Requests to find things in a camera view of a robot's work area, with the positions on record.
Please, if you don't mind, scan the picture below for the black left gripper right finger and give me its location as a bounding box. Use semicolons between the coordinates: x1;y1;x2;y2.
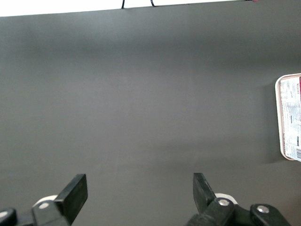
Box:
185;172;292;226

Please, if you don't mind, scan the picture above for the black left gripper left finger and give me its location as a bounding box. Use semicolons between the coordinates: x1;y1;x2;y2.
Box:
30;173;88;226

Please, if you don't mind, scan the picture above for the cream rectangular tray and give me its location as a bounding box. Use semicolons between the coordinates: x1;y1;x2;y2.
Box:
274;73;301;161

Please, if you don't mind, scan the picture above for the printed newspaper sheet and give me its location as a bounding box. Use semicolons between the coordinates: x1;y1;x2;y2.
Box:
278;76;301;163

